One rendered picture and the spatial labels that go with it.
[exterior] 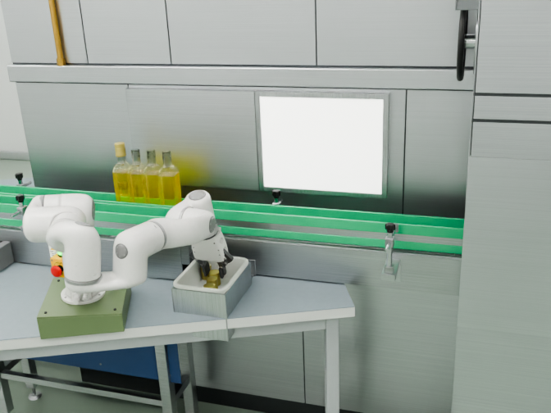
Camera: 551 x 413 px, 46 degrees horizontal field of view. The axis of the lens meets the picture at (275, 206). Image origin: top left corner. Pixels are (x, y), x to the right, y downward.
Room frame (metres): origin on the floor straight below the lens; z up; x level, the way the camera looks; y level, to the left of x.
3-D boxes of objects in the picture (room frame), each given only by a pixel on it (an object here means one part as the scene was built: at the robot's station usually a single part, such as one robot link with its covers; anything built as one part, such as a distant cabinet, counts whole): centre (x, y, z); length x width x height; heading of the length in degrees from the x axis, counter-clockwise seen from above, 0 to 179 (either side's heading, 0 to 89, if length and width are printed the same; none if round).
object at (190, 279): (1.79, 0.20, 0.80); 0.22 x 0.17 x 0.09; 162
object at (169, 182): (2.08, 0.35, 0.99); 0.06 x 0.06 x 0.21; 73
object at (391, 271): (1.72, -0.33, 0.90); 0.17 x 0.05 x 0.23; 162
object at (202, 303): (1.82, 0.19, 0.79); 0.27 x 0.17 x 0.08; 162
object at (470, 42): (1.81, -0.54, 1.49); 0.21 x 0.05 x 0.21; 162
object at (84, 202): (1.72, 0.57, 1.05); 0.13 x 0.10 x 0.16; 99
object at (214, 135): (2.13, 0.07, 1.15); 0.90 x 0.03 x 0.34; 72
